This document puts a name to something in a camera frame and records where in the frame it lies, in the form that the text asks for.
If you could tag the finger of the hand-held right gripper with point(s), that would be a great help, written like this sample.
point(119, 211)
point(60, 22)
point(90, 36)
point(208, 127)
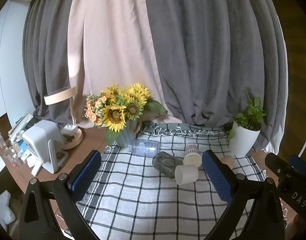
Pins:
point(300, 165)
point(277, 166)

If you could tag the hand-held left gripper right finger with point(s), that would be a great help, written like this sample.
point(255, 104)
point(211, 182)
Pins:
point(216, 175)

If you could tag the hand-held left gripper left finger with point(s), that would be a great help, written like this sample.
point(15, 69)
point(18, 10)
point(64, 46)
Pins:
point(86, 173)

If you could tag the pink cup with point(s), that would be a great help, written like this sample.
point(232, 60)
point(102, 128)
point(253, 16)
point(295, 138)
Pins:
point(228, 162)

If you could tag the printed paper cup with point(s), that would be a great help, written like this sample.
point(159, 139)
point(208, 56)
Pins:
point(192, 156)

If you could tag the white paper cup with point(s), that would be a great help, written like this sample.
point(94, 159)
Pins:
point(185, 175)

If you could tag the grey glass cup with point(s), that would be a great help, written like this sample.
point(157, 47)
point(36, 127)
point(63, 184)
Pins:
point(166, 163)

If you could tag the clear plastic cup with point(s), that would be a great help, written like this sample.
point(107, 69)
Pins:
point(144, 148)

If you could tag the white plant pot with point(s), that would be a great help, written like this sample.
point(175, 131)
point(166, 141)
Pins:
point(242, 140)

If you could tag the ribbed blue-grey vase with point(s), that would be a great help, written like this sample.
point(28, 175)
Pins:
point(125, 136)

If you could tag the white boxy device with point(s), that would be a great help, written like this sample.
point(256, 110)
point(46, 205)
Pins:
point(43, 140)

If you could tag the green leafy plant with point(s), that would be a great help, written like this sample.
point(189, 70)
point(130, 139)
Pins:
point(250, 116)

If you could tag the checkered tablecloth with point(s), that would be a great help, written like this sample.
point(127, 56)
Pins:
point(143, 200)

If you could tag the sunflower bouquet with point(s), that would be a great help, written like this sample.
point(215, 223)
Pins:
point(115, 115)

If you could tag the clear plastic container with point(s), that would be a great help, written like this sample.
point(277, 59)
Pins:
point(14, 156)

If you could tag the beige desk lamp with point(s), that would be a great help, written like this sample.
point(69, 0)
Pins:
point(59, 96)

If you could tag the row of books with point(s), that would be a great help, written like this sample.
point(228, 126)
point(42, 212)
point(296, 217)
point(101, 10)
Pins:
point(19, 126)

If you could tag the striped star cushion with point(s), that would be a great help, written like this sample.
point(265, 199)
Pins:
point(3, 208)

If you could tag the grey curtain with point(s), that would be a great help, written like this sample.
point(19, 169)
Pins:
point(48, 55)
point(217, 55)

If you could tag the pink curtain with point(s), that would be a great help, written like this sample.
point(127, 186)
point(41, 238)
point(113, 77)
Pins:
point(110, 42)

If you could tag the white cabinet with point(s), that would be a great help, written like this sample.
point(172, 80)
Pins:
point(8, 55)

